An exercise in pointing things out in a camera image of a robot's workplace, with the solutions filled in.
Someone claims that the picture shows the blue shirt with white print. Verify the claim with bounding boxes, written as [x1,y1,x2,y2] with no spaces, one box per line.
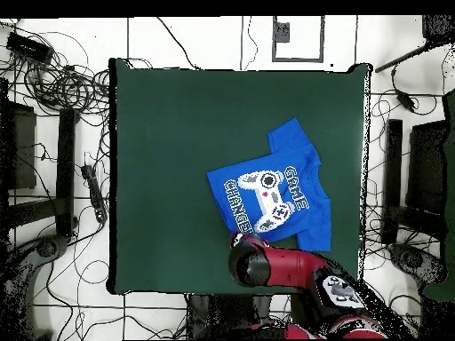
[205,117,333,253]

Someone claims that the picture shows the black flat panel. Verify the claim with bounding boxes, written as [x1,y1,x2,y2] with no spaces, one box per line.
[406,120,449,214]
[0,100,37,191]

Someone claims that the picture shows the dark green table cloth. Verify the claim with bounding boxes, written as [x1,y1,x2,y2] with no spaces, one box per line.
[108,58,372,296]

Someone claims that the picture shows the black power strip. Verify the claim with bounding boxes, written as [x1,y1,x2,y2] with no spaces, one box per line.
[80,163,108,224]

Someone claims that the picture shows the black stand bar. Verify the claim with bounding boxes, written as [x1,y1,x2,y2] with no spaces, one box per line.
[385,118,403,244]
[55,107,77,237]

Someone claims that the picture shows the black stand base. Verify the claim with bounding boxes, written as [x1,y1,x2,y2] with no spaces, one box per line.
[387,242,445,285]
[0,234,70,340]

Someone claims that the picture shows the small dark grey square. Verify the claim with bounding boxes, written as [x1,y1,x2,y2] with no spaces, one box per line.
[275,21,291,44]

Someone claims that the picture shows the black rod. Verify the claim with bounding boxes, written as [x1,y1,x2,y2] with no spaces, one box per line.
[374,42,433,74]

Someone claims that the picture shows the black speckled block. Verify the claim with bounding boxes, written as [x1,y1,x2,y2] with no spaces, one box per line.
[421,14,455,45]

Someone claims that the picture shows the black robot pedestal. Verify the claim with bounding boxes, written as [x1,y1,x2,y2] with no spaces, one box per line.
[186,293,285,340]

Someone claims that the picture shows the thin black cable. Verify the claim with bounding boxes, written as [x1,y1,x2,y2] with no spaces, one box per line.
[241,15,259,71]

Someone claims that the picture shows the long black cable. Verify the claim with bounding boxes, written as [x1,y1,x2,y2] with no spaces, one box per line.
[156,16,203,71]

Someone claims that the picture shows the black inline cable adapter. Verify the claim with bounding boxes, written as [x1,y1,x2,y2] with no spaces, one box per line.
[395,89,418,113]

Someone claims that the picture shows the grey square frame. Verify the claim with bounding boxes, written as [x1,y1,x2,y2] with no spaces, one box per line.
[272,15,325,63]

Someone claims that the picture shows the coiled black cable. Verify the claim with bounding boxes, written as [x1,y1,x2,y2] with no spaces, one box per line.
[24,63,111,116]

